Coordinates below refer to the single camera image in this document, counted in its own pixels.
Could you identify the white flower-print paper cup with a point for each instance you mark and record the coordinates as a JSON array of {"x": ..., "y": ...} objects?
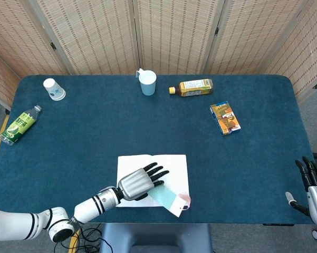
[{"x": 54, "y": 89}]

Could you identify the light blue plastic mug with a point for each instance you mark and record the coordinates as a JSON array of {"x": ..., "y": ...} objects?
[{"x": 148, "y": 84}]

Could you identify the woven bamboo screen panel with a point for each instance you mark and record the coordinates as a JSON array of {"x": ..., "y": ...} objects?
[
  {"x": 95, "y": 34},
  {"x": 176, "y": 34},
  {"x": 253, "y": 34},
  {"x": 308, "y": 47},
  {"x": 0, "y": 81},
  {"x": 18, "y": 37}
]

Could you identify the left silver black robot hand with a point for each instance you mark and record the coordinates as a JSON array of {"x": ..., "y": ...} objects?
[{"x": 135, "y": 184}]

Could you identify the light blue tasselled bookmark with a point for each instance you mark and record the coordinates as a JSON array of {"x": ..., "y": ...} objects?
[{"x": 166, "y": 197}]

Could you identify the teal blue table cloth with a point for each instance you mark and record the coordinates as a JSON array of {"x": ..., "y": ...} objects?
[{"x": 161, "y": 124}]

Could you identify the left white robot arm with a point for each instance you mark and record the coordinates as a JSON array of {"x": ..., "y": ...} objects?
[{"x": 89, "y": 208}]

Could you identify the green-label clear bottle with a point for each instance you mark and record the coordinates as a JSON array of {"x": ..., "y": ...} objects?
[{"x": 18, "y": 125}]

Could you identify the yellow-label tea bottle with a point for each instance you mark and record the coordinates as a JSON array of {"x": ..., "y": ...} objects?
[{"x": 195, "y": 88}]

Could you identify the blue and orange snack box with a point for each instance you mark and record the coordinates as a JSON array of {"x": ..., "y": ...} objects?
[{"x": 225, "y": 118}]

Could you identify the white notebook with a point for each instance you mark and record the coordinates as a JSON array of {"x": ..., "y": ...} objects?
[{"x": 132, "y": 164}]

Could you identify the black under-table bracket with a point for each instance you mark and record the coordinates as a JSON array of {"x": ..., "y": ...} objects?
[{"x": 278, "y": 224}]

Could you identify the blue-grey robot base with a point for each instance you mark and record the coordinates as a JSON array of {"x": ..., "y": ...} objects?
[{"x": 155, "y": 237}]

